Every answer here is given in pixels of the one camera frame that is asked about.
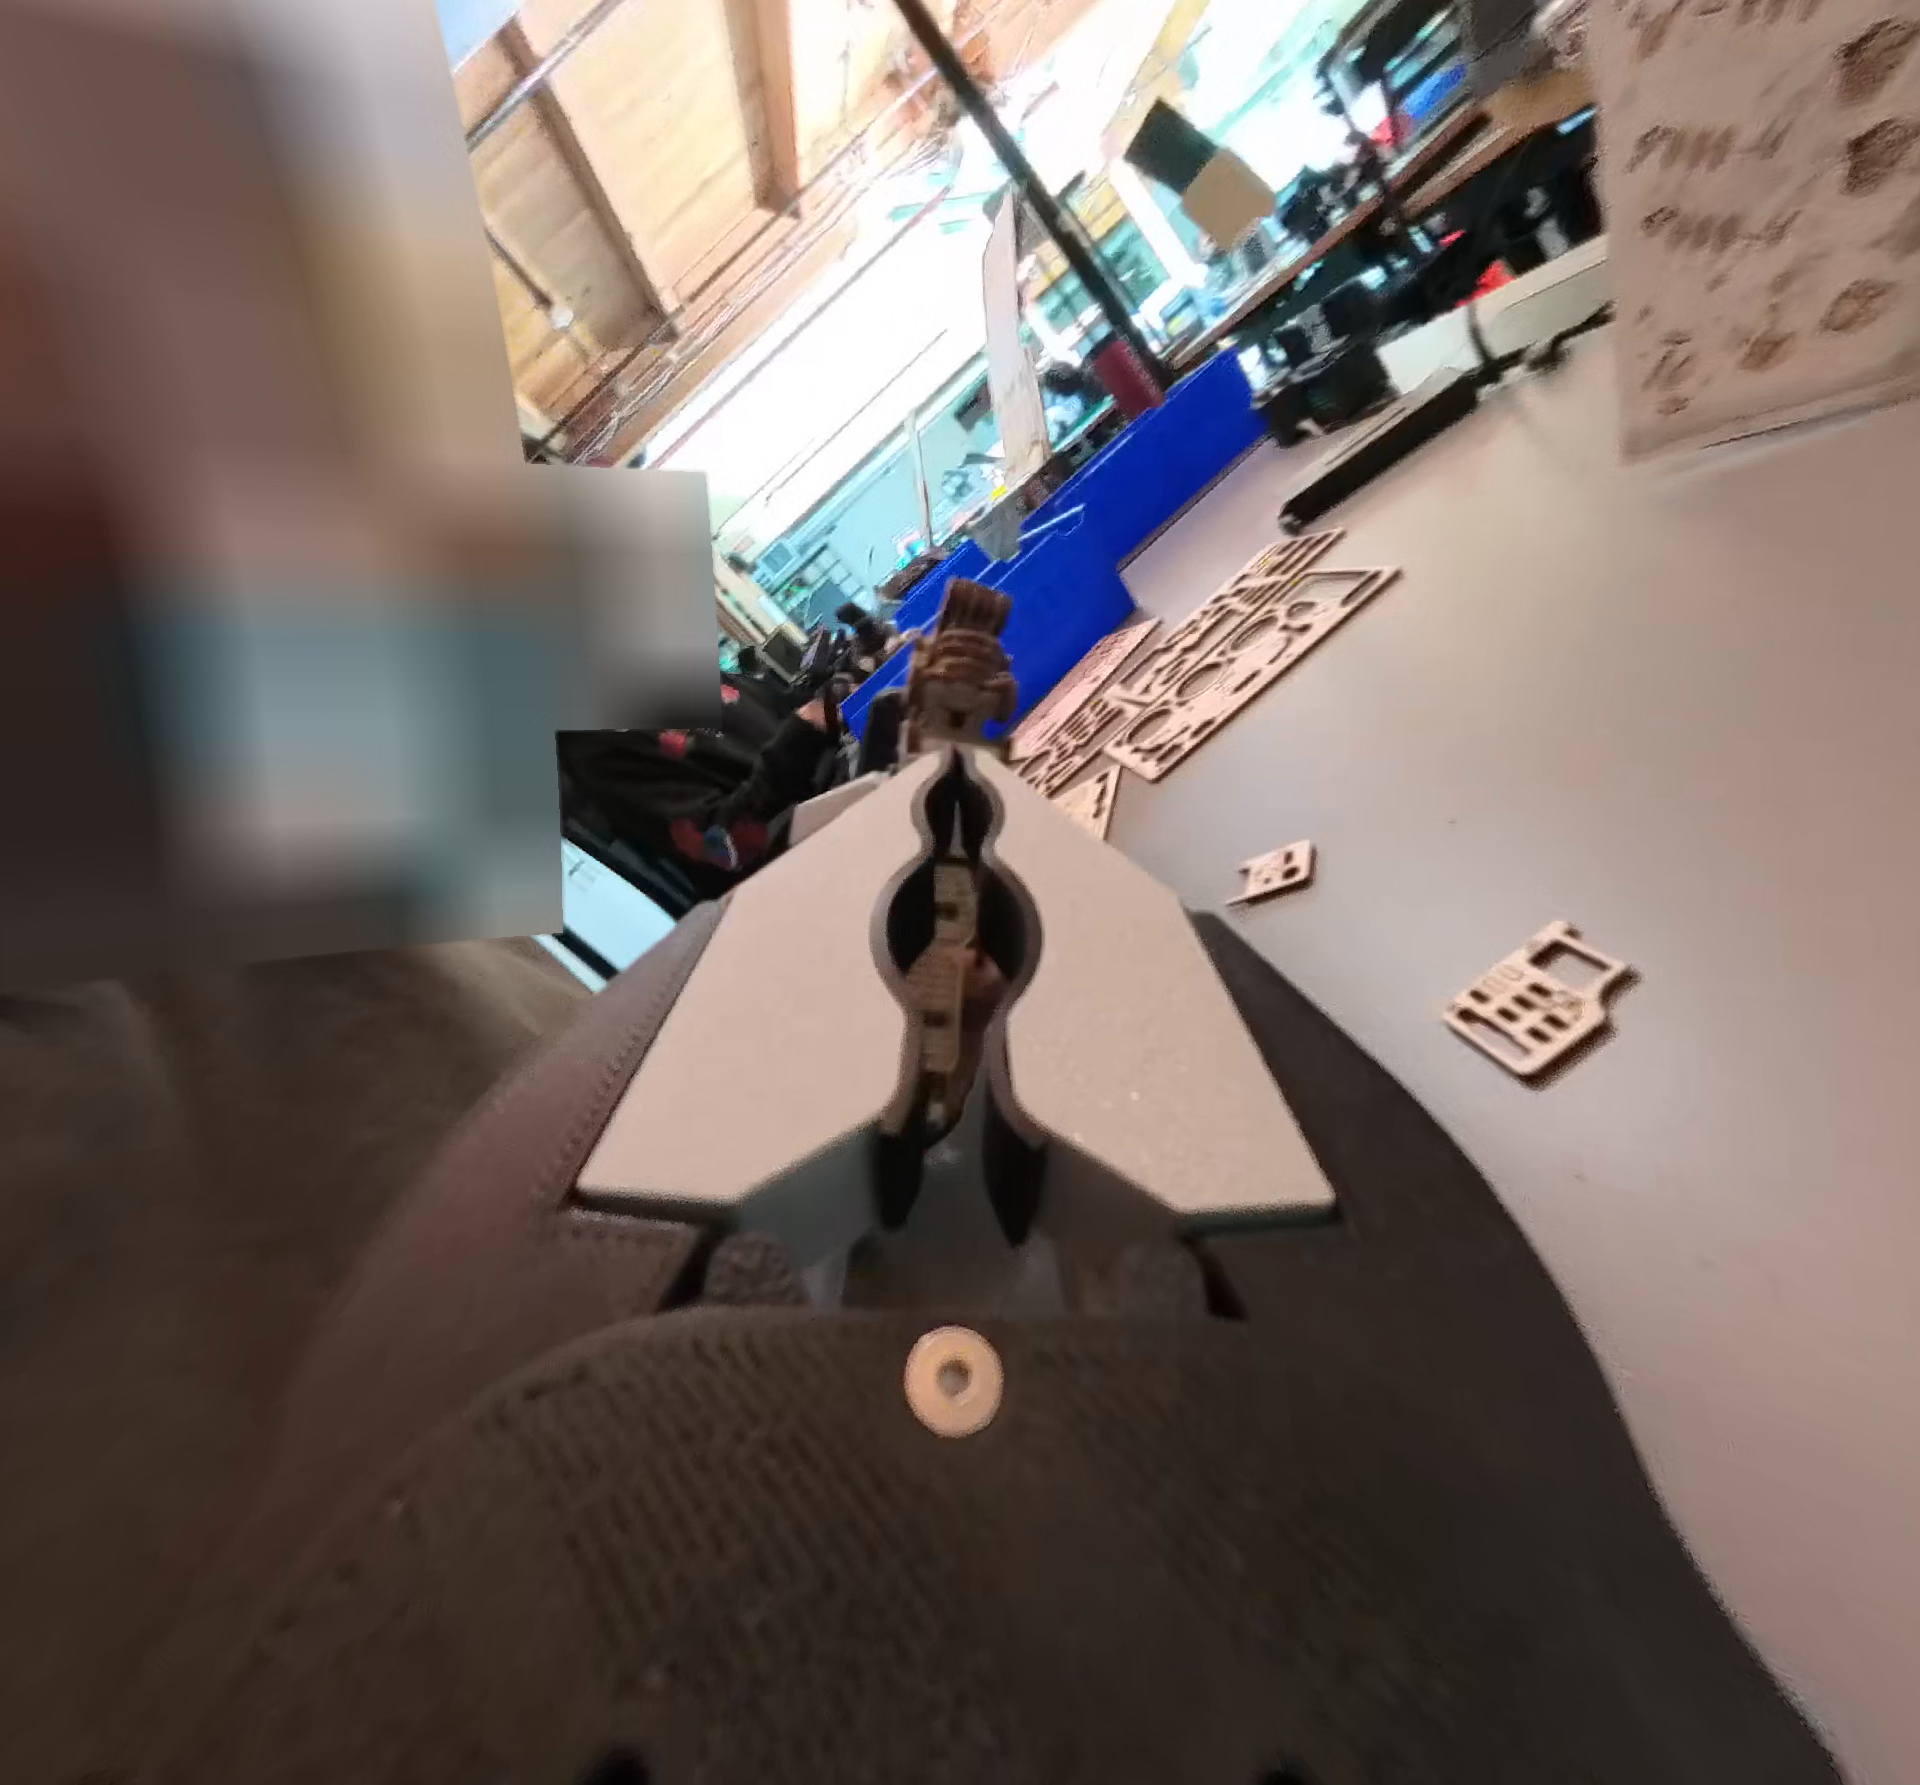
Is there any black flat bar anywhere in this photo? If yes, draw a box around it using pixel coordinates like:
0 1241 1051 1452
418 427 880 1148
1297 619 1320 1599
1278 366 1477 535

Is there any wooden puzzle model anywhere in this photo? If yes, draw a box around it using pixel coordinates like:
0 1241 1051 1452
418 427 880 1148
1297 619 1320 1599
886 577 1026 1141

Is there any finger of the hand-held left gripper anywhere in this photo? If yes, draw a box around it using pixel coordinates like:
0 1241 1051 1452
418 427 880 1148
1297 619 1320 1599
787 772 902 830

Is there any large wooden puzzle sheet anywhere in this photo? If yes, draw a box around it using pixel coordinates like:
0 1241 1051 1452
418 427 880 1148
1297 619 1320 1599
1101 525 1404 786

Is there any engraved wooden puzzle sheet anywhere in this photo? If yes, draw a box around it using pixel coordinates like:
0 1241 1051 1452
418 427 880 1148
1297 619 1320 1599
1007 615 1162 798

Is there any white box device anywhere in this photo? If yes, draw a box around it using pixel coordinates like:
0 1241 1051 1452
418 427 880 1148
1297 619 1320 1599
1371 232 1613 408

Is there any grey desk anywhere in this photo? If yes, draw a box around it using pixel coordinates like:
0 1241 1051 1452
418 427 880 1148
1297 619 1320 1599
1034 240 1920 1785

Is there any black charger device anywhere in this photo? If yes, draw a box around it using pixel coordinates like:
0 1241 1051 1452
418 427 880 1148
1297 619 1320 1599
1252 314 1398 445

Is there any black metal pole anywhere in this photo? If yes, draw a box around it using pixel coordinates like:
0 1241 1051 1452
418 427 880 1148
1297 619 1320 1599
708 0 1172 384

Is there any upright plywood board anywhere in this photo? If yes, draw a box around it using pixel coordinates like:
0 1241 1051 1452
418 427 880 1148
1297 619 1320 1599
983 188 1051 466

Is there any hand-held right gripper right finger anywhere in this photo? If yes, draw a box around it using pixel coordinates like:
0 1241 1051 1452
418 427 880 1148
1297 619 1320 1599
960 747 1340 1244

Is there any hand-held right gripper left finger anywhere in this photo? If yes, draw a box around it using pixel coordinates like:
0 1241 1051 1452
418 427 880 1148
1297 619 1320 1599
574 747 963 1239

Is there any printed instruction sheet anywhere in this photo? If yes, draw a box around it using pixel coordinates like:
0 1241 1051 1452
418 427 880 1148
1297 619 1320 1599
1583 0 1920 458

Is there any person's brown sweater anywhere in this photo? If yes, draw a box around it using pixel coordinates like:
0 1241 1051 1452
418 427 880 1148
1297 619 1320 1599
0 938 706 1785

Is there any wooden puzzle frame offcut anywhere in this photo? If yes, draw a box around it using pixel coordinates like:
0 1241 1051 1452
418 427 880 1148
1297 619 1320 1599
1443 919 1635 1082

